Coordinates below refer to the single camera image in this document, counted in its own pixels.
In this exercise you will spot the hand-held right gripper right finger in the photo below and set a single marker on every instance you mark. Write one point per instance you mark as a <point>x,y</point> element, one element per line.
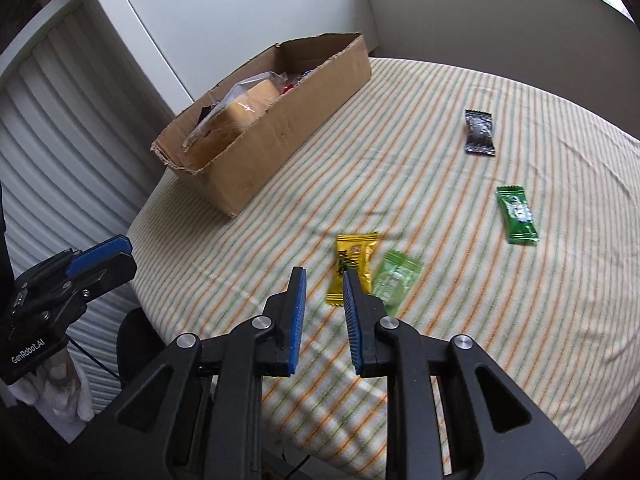
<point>353,320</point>

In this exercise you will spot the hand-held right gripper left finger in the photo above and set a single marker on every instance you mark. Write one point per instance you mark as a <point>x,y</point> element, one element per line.
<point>295,320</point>

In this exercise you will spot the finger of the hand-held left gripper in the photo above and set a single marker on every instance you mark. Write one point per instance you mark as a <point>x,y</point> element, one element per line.
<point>112,275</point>
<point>102,252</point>

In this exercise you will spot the yellow candy packet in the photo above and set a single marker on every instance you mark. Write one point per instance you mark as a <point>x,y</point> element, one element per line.
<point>350,260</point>

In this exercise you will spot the brown cardboard box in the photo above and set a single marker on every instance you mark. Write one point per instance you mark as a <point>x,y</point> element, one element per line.
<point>280,135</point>

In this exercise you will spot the clear bread packet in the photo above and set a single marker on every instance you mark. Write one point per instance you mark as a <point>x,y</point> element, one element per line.
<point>240,105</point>

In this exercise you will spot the person's left hand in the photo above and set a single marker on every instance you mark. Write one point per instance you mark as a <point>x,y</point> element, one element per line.
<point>60,390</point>

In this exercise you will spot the pale green candy packet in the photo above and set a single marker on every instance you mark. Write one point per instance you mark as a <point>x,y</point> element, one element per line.
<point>397,282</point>

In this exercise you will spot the dark green candy packet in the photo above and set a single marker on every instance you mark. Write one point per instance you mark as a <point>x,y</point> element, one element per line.
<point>517,215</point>

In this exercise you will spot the black candy packet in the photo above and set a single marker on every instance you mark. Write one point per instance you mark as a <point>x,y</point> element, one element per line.
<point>479,132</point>

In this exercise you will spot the white cabinet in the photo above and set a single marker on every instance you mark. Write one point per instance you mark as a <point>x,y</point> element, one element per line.
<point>225,0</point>

